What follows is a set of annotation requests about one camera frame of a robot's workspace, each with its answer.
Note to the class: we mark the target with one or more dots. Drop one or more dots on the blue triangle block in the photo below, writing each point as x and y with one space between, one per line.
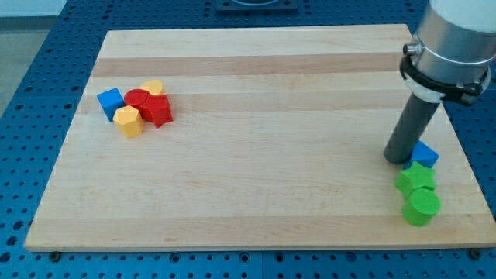
422 154

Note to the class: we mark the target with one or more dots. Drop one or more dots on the green star block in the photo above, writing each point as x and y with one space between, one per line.
415 177

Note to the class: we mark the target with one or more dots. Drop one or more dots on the green cylinder block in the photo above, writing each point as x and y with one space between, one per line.
421 206

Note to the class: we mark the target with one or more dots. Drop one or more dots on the wooden board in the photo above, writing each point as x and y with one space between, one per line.
277 144

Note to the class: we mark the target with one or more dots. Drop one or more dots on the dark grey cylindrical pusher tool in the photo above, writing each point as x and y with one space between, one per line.
413 121

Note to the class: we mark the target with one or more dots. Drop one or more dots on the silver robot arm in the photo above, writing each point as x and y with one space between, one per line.
450 53

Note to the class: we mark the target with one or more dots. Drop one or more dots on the red cylinder block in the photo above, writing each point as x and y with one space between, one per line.
136 97

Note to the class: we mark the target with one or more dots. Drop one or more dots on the red star block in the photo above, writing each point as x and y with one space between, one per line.
157 110

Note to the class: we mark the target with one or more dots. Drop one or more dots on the blue cube block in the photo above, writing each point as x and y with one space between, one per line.
110 101

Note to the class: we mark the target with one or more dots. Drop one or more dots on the yellow heart block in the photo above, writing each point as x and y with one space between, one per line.
154 87

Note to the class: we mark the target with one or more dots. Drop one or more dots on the yellow hexagon block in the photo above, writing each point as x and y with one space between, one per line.
128 121

